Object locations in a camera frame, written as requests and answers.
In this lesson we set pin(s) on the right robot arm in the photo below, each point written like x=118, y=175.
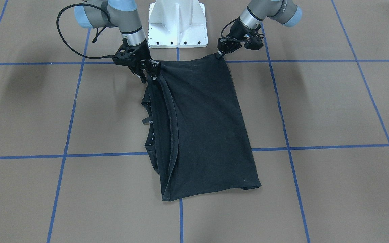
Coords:
x=121, y=14

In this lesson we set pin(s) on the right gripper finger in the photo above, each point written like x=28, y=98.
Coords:
x=141, y=73
x=153, y=68

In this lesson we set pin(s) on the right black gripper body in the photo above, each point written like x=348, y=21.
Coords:
x=142, y=53

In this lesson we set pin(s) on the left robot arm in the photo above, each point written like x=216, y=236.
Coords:
x=285, y=12

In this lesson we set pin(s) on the black graphic t-shirt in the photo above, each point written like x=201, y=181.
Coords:
x=197, y=141

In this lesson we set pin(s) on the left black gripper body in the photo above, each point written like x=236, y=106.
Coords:
x=237, y=33

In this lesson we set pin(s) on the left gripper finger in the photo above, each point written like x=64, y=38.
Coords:
x=226, y=46

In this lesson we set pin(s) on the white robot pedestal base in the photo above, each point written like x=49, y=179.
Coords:
x=177, y=24

